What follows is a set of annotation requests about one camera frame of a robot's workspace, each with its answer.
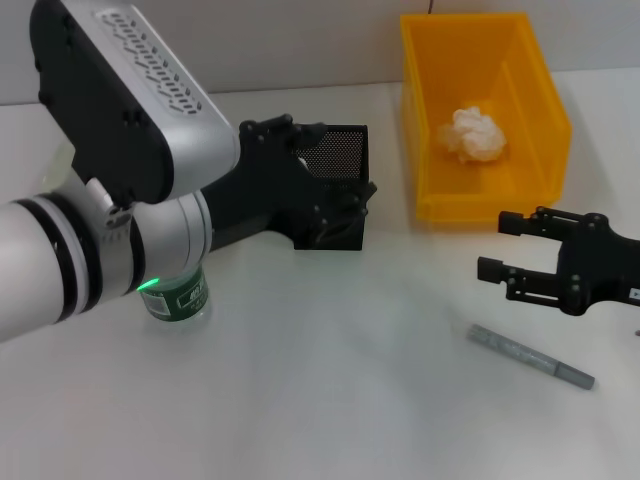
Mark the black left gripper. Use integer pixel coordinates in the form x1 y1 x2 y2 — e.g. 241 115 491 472
199 113 379 251

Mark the black mesh pen holder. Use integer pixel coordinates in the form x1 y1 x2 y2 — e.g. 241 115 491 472
292 123 372 252

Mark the yellow plastic bin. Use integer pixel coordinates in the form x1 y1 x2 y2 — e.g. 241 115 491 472
399 11 574 224

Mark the white paper ball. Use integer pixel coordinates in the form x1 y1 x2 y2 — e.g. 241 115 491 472
436 105 507 165

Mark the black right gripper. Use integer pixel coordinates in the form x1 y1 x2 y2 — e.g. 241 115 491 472
476 205 640 318

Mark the clear green-label water bottle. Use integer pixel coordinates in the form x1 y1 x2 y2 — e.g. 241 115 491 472
138 263 212 325

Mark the grey marker pen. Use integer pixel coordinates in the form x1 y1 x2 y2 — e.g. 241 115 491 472
466 323 597 392

